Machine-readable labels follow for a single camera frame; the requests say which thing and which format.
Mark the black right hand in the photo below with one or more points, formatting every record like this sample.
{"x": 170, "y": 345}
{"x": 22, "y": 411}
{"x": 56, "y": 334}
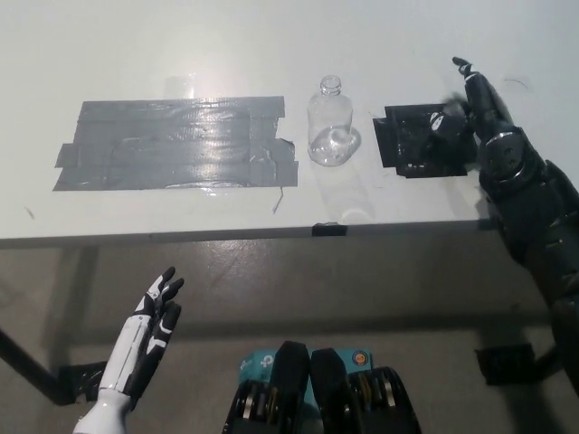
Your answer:
{"x": 486, "y": 104}

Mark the white and black left hand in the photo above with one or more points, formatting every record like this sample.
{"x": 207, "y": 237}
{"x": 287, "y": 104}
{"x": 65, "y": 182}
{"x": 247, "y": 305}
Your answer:
{"x": 154, "y": 325}

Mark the clear plastic bottle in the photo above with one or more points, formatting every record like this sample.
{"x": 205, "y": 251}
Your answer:
{"x": 330, "y": 131}

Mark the black robot torso blocks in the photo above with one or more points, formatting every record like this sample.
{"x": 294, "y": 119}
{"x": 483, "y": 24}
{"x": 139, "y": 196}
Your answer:
{"x": 325, "y": 389}

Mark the teal cardboard box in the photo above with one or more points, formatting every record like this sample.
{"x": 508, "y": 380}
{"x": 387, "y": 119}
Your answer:
{"x": 258, "y": 364}

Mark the black table leg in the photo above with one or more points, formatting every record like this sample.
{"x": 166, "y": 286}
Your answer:
{"x": 27, "y": 361}

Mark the small black tape strip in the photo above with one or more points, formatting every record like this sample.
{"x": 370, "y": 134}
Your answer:
{"x": 329, "y": 229}

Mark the grey duct tape patch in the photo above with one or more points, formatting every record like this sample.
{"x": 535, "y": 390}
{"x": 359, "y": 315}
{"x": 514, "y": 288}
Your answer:
{"x": 181, "y": 144}

